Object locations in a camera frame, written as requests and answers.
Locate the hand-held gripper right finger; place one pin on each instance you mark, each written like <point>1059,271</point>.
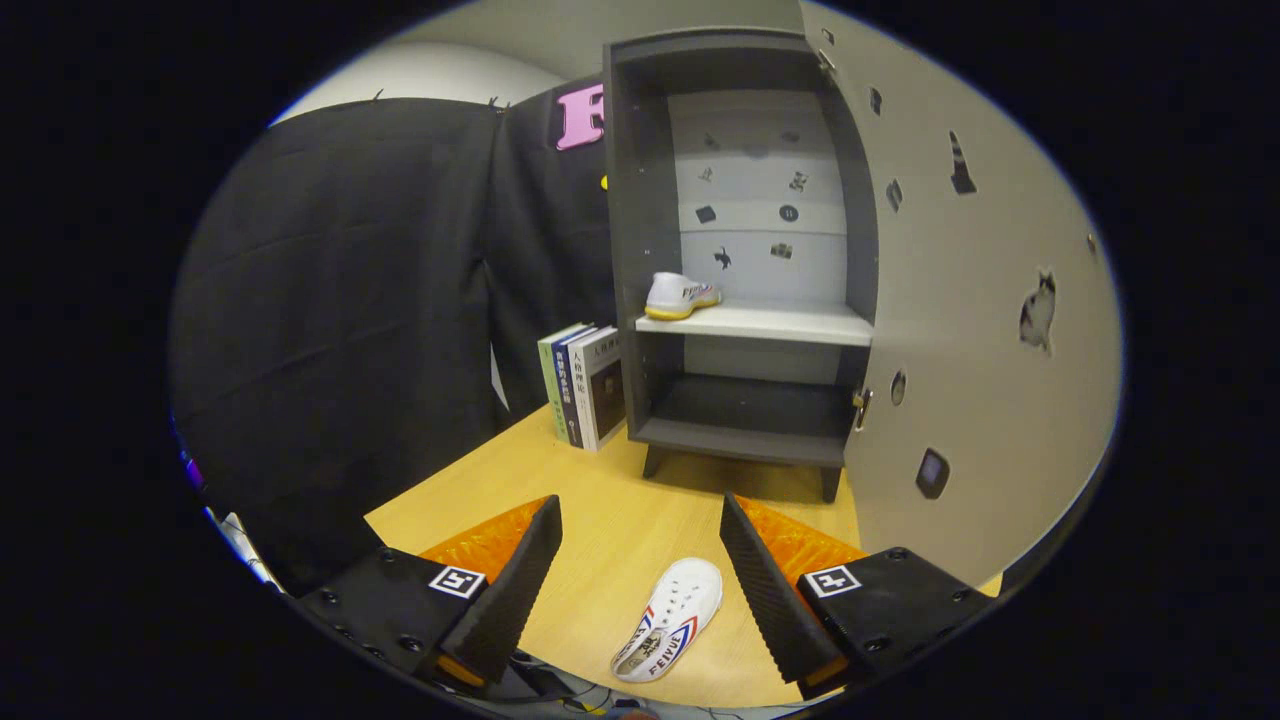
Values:
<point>765,600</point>

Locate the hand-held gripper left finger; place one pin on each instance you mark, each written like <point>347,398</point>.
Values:
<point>520,590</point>

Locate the white canvas shoe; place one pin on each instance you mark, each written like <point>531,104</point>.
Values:
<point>680,600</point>
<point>675,292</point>

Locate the grey shoe cabinet door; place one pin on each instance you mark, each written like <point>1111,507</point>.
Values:
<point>980,400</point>

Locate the white and grey book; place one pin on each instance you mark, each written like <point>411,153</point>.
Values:
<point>600,390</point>

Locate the black backdrop cloth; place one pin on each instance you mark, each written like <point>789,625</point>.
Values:
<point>350,300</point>

